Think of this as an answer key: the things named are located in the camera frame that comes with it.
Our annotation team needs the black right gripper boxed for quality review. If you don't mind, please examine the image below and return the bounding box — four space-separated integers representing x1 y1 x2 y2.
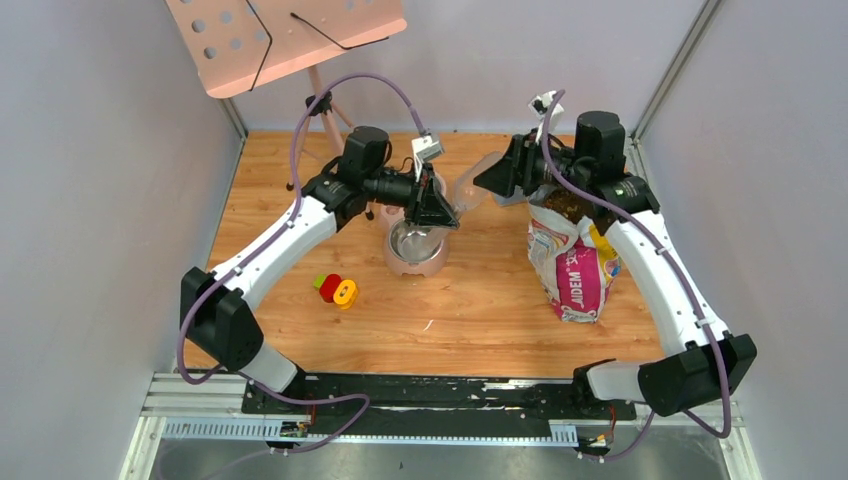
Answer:
474 128 590 198

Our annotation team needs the clear plastic food scoop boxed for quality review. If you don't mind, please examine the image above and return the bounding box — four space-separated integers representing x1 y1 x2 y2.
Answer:
451 151 503 218

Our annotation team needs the cat food bag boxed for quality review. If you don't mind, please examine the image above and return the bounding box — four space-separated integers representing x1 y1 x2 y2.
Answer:
527 185 622 323

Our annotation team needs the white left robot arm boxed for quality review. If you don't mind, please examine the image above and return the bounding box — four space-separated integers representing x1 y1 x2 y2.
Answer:
178 126 459 413

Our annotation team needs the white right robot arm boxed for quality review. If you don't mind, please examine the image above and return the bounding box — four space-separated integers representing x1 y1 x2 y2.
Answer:
473 111 757 418

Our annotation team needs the brown pet food kibble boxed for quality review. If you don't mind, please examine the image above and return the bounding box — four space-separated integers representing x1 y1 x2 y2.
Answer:
542 187 596 225

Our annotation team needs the steel bowl near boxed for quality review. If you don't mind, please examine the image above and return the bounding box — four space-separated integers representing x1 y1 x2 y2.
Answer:
388 221 446 264

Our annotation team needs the pink double bowl feeder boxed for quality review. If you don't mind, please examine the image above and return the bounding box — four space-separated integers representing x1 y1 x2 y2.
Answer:
376 205 449 277

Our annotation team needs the yellow traffic light block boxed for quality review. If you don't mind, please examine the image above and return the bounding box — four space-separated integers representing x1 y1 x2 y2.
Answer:
332 279 359 310

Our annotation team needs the red toy block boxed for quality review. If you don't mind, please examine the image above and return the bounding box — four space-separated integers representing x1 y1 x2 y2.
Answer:
318 273 342 303

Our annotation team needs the pink music stand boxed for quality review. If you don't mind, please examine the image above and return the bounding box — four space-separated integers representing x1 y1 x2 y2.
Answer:
164 0 409 193

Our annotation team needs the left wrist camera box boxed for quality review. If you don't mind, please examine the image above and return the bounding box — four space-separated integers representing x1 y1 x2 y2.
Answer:
411 134 445 179

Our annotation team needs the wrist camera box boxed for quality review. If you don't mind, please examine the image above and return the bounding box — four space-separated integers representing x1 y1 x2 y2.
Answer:
528 90 565 133
411 134 445 179

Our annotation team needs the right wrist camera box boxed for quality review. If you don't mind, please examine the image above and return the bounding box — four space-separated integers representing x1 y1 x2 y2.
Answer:
528 90 565 133

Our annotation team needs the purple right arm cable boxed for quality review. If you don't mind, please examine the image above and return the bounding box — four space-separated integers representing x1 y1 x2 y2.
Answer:
539 89 734 463

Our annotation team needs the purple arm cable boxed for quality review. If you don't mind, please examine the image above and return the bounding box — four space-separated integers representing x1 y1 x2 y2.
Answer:
173 72 429 456
539 89 734 463

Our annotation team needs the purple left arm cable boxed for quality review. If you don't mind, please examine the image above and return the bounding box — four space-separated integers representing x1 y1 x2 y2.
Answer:
173 72 429 456

